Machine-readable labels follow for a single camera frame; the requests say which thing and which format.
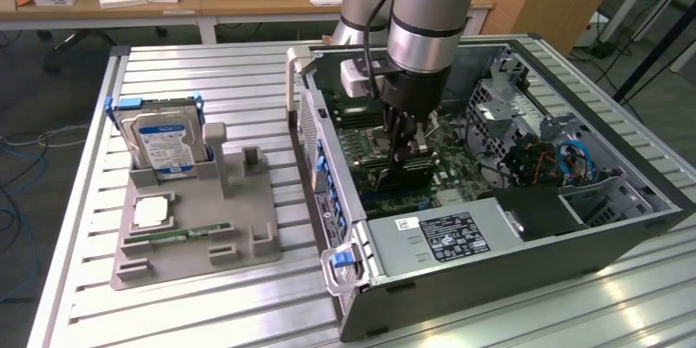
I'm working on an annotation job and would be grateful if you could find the black installed RAM stick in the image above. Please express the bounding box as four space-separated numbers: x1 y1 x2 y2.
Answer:
352 151 440 173

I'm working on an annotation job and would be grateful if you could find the blue floor cable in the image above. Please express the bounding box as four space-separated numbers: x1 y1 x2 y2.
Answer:
0 135 45 304

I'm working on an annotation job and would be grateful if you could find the black red wire bundle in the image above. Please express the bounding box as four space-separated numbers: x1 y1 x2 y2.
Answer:
508 138 561 188

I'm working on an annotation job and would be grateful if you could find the hard disk in blue caddy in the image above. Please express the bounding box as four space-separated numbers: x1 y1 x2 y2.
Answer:
102 93 210 181

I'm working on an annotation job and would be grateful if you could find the CPU socket metal frame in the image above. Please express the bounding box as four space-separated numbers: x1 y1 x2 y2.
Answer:
366 126 393 150

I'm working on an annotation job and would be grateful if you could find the black office chair base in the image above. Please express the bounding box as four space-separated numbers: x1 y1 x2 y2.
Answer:
37 28 118 76

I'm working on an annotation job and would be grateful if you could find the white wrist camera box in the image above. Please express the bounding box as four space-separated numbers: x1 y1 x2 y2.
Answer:
338 59 385 99

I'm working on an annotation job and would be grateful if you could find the perforated metal drive cage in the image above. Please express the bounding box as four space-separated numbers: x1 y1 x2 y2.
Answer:
465 54 548 161

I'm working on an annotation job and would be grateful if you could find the grey printed parts rack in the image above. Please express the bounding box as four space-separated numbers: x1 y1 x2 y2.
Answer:
109 121 284 292

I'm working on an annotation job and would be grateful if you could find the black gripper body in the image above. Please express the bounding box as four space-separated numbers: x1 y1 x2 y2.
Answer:
378 70 450 120

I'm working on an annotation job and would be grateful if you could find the grey open PC case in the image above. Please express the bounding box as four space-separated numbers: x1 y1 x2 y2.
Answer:
285 36 686 343

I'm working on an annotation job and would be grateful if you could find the silver CPU chip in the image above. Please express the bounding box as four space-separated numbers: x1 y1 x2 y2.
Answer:
133 197 170 227

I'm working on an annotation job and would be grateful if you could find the green motherboard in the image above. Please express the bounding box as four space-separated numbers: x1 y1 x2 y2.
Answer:
320 89 490 221

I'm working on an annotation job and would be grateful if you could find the black plastic shroud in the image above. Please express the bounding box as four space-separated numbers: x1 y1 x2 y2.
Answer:
497 183 589 242

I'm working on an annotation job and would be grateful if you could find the grey floor cable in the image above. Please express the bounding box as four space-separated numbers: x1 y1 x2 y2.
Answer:
0 122 89 148

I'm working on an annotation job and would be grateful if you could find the blue case latch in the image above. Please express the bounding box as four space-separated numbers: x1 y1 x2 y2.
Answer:
329 252 356 271

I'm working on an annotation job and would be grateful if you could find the grey power supply unit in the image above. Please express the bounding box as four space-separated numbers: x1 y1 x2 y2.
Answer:
361 196 524 280

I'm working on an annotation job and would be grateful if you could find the white desk frame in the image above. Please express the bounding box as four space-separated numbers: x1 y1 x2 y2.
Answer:
569 0 696 74

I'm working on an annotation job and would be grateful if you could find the black camera cable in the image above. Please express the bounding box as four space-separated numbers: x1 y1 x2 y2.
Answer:
362 0 401 100

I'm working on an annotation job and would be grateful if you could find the green RAM stick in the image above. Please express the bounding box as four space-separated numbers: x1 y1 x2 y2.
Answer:
122 222 233 243

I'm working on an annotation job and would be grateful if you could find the grey metal disk bay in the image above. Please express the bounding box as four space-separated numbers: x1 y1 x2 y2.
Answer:
557 174 657 229

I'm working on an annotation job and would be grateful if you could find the silver chipset heatsink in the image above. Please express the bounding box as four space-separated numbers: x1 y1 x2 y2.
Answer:
436 189 469 207

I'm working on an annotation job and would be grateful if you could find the blue data wire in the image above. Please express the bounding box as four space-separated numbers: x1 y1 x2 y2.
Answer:
557 139 598 186

